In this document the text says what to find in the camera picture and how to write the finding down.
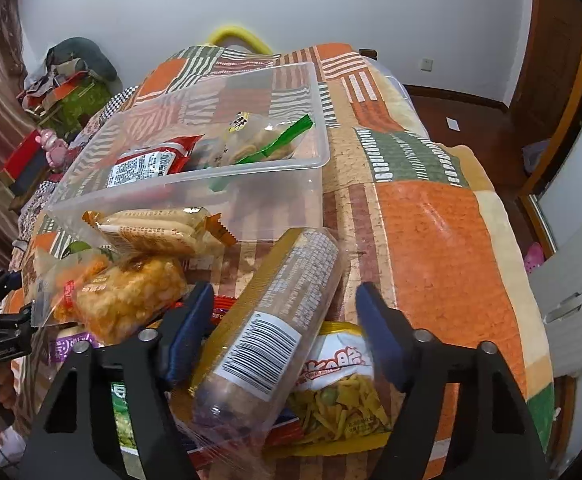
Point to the lilac cloth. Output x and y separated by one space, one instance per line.
536 157

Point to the red box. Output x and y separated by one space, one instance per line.
21 155

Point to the yellow chips bag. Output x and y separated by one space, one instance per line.
341 400

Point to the person's left hand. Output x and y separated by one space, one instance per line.
3 385

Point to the white wardrobe wooden frame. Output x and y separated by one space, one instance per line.
571 160

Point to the orange cracker packet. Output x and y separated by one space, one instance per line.
156 232

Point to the pink slippers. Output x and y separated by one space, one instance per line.
533 257

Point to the orange striped patchwork blanket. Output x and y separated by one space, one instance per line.
421 220

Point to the red snack packet white label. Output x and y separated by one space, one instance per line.
146 162

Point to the purple snack packet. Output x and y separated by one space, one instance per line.
68 347

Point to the white paper sheet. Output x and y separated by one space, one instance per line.
454 124

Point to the yellow foam hoop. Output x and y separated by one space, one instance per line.
236 30

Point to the clear cracker packet green seal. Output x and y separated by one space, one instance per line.
261 142

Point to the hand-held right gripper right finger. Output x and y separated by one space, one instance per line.
378 330

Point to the white wall socket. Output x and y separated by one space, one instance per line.
425 63

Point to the clear bag orange snack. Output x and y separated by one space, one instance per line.
53 290

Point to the brown wooden door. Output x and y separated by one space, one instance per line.
546 35

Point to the lime green snack packet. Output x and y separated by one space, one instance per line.
80 249

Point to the long cylindrical biscuit tube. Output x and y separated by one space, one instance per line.
281 310

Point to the puffed rice cake packet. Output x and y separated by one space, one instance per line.
126 297

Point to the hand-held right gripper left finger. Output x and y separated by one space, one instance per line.
191 330

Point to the pink plush toy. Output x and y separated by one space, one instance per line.
51 145

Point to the small red snack packet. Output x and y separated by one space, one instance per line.
221 306

